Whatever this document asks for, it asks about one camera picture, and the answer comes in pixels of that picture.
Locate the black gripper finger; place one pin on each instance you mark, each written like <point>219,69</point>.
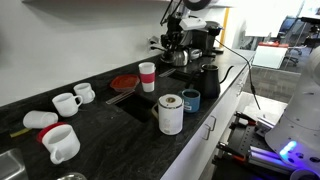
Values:
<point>164,42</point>
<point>178,43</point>

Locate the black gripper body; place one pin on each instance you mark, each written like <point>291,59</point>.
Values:
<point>173,30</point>

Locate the silver metal kettle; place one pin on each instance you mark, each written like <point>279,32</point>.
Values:
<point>180,58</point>

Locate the black gooseneck kettle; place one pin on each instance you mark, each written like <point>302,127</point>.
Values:
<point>210,81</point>

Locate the white canister with cork lid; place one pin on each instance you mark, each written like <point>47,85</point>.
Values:
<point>170,115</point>

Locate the red round lid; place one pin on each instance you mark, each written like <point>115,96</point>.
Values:
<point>50,128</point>

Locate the small silver jug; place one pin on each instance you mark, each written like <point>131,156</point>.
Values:
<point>195,54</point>

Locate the clear plastic strip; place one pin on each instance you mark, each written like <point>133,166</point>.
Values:
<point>120,97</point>
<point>166,72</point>

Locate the black coffee machine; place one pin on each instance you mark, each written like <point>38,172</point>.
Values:
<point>208,36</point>

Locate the white cup with red sleeve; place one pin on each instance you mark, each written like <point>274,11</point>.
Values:
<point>147,77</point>

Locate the yellow pole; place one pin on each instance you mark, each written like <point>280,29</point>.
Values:
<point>226,25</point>

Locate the red plastic container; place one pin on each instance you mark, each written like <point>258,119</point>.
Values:
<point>124,82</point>

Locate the blue mug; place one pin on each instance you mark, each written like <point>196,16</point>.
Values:
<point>191,100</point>

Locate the black recessed counter sink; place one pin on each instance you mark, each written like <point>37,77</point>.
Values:
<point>136,107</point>

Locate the red tray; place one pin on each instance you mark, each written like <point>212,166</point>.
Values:
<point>268,44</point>

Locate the white office table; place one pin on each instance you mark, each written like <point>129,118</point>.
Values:
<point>269,56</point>

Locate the small white mug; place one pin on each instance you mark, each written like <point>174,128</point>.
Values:
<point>84,92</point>

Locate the red black clamp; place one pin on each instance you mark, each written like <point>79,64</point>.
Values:
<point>230,151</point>
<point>245,118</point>

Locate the dark computer monitor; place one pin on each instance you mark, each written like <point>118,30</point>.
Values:
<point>286,25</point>

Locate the black office chair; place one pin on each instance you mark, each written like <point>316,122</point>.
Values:
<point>293,55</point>

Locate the medium white mug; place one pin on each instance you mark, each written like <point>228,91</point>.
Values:
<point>66,104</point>

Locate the large white mug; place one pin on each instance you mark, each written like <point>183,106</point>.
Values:
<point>61,143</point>

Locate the silver aluminium profile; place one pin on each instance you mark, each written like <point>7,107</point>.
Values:
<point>266,158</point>

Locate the round metal bowl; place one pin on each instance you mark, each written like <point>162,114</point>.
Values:
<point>71,176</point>

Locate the yellow flat stick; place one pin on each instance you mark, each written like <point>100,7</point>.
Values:
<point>19,132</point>

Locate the steel sink basin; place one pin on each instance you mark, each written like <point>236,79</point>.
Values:
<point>11,165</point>

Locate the wall outlet with plugs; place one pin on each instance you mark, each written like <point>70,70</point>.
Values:
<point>154,43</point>

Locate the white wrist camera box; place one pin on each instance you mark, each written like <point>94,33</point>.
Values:
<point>192,23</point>

